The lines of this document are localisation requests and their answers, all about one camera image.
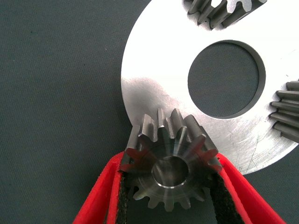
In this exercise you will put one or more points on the dark grey table cloth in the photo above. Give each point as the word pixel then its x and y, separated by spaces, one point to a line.
pixel 58 81

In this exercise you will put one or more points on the round metal carrier plate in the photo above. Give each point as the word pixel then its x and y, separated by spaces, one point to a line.
pixel 158 58

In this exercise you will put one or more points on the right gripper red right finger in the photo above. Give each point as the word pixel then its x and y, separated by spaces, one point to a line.
pixel 240 198

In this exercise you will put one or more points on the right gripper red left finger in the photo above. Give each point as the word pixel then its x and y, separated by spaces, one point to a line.
pixel 100 198

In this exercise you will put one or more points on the brass-toned metal gear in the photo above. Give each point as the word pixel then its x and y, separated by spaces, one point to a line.
pixel 287 116

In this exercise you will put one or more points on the steel planetary gear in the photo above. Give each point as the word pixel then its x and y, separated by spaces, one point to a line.
pixel 168 149
pixel 215 16

